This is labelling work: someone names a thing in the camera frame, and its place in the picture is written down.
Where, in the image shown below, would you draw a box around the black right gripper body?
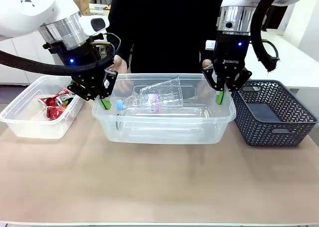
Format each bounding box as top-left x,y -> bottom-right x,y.
213,31 -> 250,85

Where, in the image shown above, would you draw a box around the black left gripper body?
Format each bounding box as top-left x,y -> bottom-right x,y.
42,39 -> 107,89

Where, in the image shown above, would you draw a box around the large clear plastic container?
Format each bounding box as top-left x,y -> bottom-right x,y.
92,73 -> 237,145

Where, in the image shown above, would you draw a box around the person right forearm black sleeve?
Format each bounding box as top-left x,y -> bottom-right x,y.
107,32 -> 135,61

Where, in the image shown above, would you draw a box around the dark blue woven plastic basket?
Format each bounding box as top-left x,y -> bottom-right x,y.
231,79 -> 319,147

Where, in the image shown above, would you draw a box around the person right hand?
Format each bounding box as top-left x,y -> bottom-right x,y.
109,54 -> 130,75

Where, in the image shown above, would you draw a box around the crushed red can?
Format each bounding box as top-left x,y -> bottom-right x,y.
38,95 -> 60,108
45,105 -> 72,120
55,87 -> 77,107

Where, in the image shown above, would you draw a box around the clear bottle with blue cap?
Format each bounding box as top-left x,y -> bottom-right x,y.
116,94 -> 185,116

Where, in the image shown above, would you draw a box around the clear plastic cup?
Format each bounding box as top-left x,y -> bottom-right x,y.
139,75 -> 185,110

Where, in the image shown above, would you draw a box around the brown cardboard boxes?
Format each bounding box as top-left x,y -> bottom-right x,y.
74,0 -> 92,16

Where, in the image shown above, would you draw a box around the white side table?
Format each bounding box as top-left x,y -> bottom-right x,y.
245,27 -> 319,90

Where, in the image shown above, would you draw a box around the white cabinet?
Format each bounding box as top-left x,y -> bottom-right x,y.
0,31 -> 64,86

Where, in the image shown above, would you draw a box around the small clear plastic container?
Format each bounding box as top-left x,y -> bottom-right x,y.
0,75 -> 85,140

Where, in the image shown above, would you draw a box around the person torso in black sweater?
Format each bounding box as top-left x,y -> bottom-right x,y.
107,0 -> 224,75

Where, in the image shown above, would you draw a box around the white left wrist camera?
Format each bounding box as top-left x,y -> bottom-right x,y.
79,14 -> 111,36

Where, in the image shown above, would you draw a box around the thin black cable loop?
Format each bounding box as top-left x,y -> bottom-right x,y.
91,32 -> 122,62
260,38 -> 279,60

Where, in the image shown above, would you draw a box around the black braided right cable sleeve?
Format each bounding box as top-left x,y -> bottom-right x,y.
250,0 -> 280,73

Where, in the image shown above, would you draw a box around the black braided cable sleeve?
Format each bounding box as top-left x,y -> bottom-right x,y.
250,0 -> 280,73
0,50 -> 116,78

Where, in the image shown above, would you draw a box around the black braided left cable sleeve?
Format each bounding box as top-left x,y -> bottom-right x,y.
0,50 -> 116,78

